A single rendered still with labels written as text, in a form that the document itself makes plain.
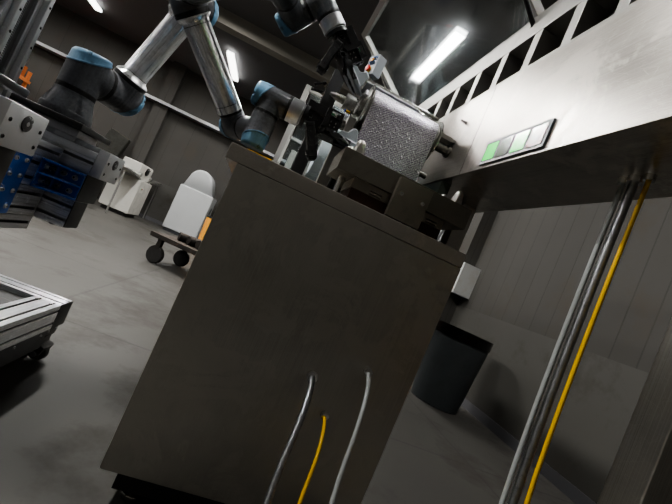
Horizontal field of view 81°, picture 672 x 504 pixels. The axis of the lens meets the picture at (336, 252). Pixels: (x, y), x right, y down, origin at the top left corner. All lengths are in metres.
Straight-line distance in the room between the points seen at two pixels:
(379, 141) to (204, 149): 8.82
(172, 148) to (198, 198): 1.62
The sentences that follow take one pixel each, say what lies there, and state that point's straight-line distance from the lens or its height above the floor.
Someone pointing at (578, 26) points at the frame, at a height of 1.50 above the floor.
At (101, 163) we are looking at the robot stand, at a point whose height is 0.73.
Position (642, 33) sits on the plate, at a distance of 1.00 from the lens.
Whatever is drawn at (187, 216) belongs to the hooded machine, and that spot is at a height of 0.45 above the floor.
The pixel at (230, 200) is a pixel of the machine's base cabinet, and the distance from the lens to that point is 0.96.
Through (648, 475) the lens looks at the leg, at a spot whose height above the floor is 0.64.
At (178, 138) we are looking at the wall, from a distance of 10.14.
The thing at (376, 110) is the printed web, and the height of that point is 1.23.
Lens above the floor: 0.73
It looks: 2 degrees up
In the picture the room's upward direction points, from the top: 24 degrees clockwise
